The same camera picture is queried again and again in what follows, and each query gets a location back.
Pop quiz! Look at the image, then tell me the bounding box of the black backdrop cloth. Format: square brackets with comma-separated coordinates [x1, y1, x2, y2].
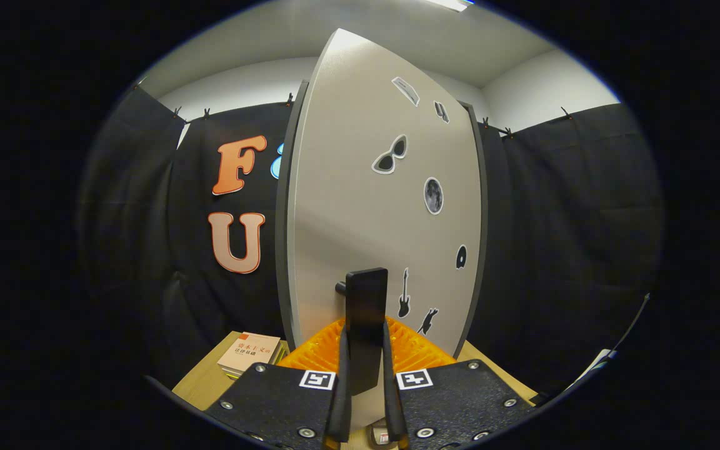
[79, 84, 664, 401]

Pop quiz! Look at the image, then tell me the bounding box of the black door handle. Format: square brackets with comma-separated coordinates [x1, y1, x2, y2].
[335, 267, 389, 396]

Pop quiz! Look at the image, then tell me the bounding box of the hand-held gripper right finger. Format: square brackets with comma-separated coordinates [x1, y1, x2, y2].
[383, 316, 536, 450]

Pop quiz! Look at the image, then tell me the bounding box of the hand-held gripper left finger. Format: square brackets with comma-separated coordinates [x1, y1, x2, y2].
[205, 317, 353, 450]

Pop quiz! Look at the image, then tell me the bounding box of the beige shoe cabinet door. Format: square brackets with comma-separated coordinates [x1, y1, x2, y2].
[285, 28, 483, 432]

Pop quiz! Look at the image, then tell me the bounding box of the dark grey shoe cabinet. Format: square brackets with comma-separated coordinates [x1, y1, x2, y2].
[274, 80, 489, 360]

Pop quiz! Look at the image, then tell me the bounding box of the cream paperback book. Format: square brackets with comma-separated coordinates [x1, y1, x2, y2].
[217, 331, 281, 376]

